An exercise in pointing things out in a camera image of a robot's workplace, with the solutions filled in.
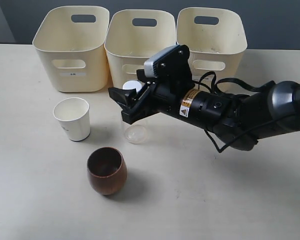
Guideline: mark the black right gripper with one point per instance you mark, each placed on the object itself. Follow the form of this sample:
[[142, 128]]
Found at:
[[162, 94]]

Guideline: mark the clear plastic bottle white cap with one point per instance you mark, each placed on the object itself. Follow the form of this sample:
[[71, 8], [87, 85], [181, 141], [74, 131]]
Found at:
[[135, 133]]

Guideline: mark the white paper cup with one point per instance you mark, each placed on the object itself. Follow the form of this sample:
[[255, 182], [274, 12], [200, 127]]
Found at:
[[74, 118]]

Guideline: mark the brown wooden cup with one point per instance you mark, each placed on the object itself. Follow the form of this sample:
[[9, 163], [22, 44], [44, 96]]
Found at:
[[106, 170]]

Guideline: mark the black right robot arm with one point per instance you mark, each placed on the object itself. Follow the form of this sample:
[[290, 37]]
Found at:
[[228, 109]]

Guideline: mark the cream bin middle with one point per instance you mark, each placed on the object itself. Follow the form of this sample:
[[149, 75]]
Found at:
[[133, 36]]

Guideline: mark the cream bin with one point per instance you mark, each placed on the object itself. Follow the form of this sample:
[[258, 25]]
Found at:
[[70, 44], [133, 36], [216, 39]]

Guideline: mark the cream bin left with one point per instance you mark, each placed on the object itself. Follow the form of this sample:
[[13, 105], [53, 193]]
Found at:
[[70, 44]]

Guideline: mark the cream bin right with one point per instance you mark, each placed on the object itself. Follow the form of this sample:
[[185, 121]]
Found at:
[[216, 39]]

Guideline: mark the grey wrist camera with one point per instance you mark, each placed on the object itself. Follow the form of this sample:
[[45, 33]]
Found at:
[[154, 65]]

